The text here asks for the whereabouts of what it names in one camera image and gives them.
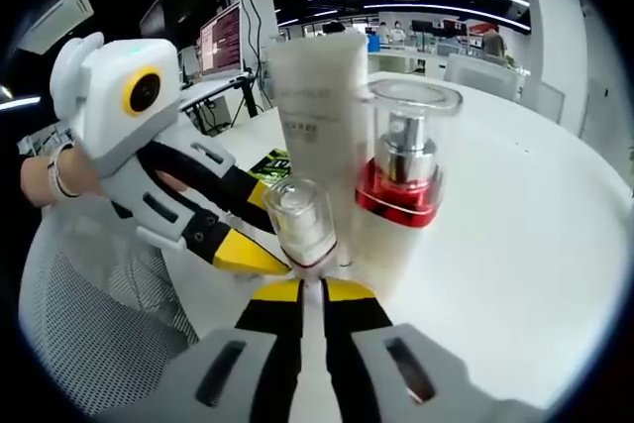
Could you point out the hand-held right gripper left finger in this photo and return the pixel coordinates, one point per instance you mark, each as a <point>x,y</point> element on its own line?
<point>238,378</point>

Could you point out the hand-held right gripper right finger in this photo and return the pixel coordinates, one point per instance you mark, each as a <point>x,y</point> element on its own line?
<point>366,383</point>

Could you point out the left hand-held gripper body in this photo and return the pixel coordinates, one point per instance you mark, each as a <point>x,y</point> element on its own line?
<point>114,121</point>

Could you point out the green skincare sachet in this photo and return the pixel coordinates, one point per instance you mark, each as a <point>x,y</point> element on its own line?
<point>271,168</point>

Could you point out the small white skincare bottle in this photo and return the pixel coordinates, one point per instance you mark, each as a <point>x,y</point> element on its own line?
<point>302,225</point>

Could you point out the white skincare tube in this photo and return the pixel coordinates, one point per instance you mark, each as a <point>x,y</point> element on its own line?
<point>317,111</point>

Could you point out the red-banded white skincare bottle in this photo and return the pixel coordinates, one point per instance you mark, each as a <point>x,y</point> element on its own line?
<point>396,205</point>

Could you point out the person's left hand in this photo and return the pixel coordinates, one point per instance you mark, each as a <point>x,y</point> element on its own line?
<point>81,175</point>

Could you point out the white wristband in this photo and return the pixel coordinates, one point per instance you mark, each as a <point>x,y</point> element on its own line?
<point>55,178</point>

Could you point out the ceiling air conditioner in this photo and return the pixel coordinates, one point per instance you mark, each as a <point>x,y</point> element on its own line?
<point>59,19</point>

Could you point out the open laptop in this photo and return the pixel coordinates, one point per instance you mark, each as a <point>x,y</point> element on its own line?
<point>223,41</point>

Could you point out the white counter cabinets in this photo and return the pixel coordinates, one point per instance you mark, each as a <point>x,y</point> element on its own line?
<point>396,61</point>

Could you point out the black monitor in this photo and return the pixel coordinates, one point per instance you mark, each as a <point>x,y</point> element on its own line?
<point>421,25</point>

